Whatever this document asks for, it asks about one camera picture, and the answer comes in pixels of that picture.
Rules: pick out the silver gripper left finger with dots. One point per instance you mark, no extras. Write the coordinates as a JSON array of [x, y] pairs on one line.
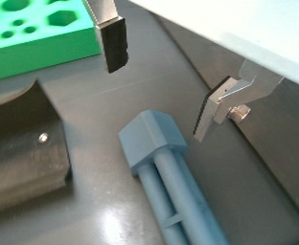
[[112, 28]]

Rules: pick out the green shape sorter board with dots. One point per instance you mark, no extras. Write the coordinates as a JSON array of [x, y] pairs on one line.
[[43, 33]]

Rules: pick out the black curved fixture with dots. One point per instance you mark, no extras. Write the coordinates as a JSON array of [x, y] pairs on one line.
[[35, 164]]

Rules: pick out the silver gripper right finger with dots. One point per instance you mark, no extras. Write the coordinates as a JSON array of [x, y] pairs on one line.
[[227, 101]]

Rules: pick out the blue three prong object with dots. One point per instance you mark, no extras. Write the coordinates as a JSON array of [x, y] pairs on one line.
[[154, 146]]

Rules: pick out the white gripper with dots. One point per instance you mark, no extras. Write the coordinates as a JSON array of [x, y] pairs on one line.
[[258, 29]]

